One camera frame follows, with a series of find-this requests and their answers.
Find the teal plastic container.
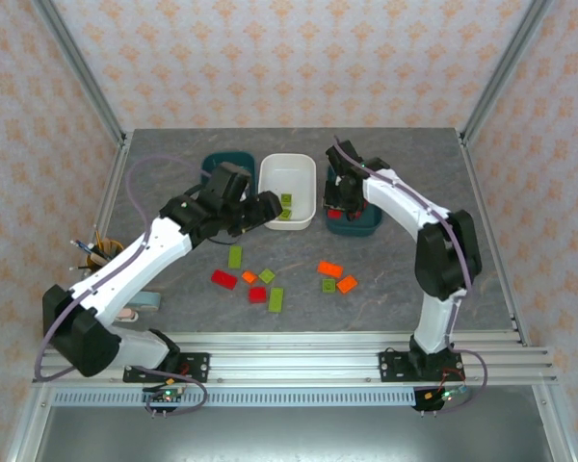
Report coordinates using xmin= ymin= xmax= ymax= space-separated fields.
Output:
xmin=200 ymin=150 xmax=257 ymax=203
xmin=325 ymin=163 xmax=384 ymax=238

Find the white plastic container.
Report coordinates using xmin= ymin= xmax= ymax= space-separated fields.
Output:
xmin=258 ymin=152 xmax=318 ymax=231

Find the tan pencil cup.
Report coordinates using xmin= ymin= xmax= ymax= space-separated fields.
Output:
xmin=86 ymin=239 xmax=125 ymax=278

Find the aluminium base beam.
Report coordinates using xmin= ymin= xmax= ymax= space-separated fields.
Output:
xmin=31 ymin=330 xmax=559 ymax=386

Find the small circuit board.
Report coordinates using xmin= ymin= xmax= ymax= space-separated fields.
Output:
xmin=142 ymin=388 xmax=184 ymax=410
xmin=413 ymin=384 xmax=468 ymax=414

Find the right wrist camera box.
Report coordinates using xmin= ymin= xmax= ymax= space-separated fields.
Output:
xmin=325 ymin=139 xmax=366 ymax=178

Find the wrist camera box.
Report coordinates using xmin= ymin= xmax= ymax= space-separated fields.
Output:
xmin=325 ymin=139 xmax=366 ymax=178
xmin=205 ymin=162 xmax=252 ymax=206

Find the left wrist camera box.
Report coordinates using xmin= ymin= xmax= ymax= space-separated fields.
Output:
xmin=205 ymin=162 xmax=252 ymax=206

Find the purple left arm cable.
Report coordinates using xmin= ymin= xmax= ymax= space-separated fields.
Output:
xmin=33 ymin=154 xmax=209 ymax=419

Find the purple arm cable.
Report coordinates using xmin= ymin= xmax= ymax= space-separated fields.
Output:
xmin=333 ymin=136 xmax=488 ymax=415
xmin=33 ymin=154 xmax=209 ymax=419

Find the aluminium table side rail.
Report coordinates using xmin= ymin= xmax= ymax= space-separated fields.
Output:
xmin=457 ymin=132 xmax=531 ymax=347
xmin=55 ymin=134 xmax=134 ymax=350

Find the grey slotted cable duct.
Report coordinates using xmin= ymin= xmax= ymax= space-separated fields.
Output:
xmin=51 ymin=390 xmax=418 ymax=407

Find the aluminium frame post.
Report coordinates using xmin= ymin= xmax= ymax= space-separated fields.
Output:
xmin=460 ymin=0 xmax=555 ymax=145
xmin=31 ymin=0 xmax=128 ymax=148

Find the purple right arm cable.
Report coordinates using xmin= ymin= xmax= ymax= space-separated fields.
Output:
xmin=333 ymin=136 xmax=488 ymax=415

